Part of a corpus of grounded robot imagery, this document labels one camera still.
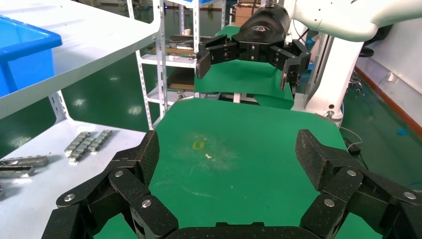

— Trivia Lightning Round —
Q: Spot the white two-tier metal shelf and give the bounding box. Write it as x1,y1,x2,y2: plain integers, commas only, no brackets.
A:
0,0,163,239

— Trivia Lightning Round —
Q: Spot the white robot torso column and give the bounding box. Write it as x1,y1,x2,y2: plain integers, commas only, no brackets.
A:
292,33,364,127

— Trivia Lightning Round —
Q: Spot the silver notched metal strip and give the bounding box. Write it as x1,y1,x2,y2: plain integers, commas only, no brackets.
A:
87,129,113,154
67,136,96,164
64,131,91,157

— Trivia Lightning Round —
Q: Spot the brown wooden board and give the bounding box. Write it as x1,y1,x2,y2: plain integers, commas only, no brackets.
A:
168,82,196,91

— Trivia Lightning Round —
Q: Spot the thin white cable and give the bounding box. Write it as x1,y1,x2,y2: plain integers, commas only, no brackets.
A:
339,126,363,151

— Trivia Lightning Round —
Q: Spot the green table cloth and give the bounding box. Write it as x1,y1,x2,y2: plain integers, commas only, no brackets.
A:
194,25,296,110
94,97,383,239

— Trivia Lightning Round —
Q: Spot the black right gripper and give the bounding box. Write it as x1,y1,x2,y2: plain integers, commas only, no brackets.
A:
196,3,312,91

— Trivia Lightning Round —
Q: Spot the blue plastic bin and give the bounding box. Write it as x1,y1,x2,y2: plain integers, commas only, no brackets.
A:
0,14,63,98

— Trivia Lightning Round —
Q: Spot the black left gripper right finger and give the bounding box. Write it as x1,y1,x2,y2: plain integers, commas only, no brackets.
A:
295,129,422,239

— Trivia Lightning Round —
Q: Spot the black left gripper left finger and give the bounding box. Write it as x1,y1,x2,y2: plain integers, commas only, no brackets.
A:
41,129,180,239

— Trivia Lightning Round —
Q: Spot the white angle-iron storage rack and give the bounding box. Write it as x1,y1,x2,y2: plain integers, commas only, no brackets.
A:
126,0,231,130

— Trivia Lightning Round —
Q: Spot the long grey metal rail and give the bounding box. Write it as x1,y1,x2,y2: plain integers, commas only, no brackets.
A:
0,155,49,168
0,166,36,179

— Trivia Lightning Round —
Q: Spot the black power adapter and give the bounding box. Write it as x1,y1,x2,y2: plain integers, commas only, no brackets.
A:
343,137,362,156

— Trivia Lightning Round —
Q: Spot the brown cardboard box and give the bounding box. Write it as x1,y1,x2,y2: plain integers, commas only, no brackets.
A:
234,3,262,26

